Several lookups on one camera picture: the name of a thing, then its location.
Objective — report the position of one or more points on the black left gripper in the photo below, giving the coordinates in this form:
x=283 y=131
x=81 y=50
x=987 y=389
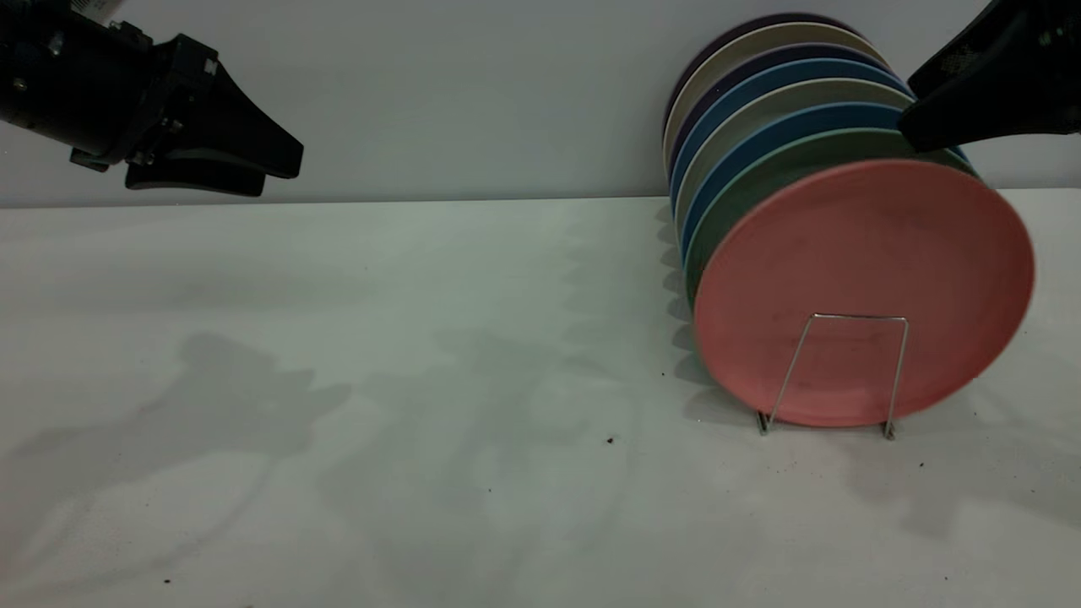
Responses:
x=93 y=93

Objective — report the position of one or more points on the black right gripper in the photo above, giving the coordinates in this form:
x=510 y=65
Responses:
x=1066 y=38

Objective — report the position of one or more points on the pink plate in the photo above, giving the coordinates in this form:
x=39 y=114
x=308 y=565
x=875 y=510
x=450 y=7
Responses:
x=861 y=279

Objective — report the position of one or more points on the beige plate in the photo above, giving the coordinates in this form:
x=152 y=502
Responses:
x=832 y=91
x=785 y=34

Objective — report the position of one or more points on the blue plate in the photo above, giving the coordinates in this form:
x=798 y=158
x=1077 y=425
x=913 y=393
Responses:
x=802 y=70
x=760 y=143

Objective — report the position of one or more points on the dark purple plate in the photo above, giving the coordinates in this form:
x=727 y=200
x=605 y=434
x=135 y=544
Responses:
x=785 y=53
x=760 y=22

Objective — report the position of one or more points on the green plate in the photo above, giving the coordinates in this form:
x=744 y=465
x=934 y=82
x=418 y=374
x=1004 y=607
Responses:
x=760 y=181

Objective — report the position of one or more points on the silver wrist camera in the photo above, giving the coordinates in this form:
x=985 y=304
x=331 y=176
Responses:
x=100 y=8

